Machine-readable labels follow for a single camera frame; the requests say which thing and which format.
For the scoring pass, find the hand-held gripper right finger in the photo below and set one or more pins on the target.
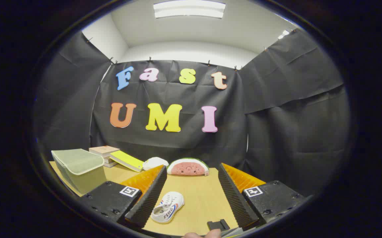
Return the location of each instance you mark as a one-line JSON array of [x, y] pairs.
[[235, 198]]

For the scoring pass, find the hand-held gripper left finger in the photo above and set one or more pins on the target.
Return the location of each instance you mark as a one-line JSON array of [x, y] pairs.
[[148, 198]]

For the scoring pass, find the white striped canvas shoe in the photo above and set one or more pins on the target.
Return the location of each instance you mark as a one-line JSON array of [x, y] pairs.
[[169, 205]]

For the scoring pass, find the pale green fabric storage box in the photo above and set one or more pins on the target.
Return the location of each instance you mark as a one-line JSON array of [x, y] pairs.
[[78, 165]]

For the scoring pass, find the black table clamp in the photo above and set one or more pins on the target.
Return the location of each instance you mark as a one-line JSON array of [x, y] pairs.
[[218, 224]]

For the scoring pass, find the white plush toy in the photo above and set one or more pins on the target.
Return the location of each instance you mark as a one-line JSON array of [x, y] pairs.
[[154, 162]]

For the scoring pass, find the yellow book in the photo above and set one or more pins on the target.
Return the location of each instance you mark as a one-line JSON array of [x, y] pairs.
[[124, 158]]

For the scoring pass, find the watermelon slice plush toy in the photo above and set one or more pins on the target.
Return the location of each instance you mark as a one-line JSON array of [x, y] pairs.
[[187, 168]]

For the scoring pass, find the grey blue book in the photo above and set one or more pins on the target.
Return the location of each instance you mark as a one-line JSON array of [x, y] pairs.
[[110, 164]]

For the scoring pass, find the white book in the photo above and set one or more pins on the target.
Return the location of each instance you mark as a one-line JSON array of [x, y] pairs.
[[106, 159]]

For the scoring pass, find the beige book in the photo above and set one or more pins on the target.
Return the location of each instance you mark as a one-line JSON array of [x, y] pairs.
[[103, 150]]

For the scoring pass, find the small ceiling light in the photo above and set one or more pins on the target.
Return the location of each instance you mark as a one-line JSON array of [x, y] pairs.
[[283, 33]]

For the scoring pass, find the long ceiling light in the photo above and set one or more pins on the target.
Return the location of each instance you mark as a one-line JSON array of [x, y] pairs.
[[189, 9]]

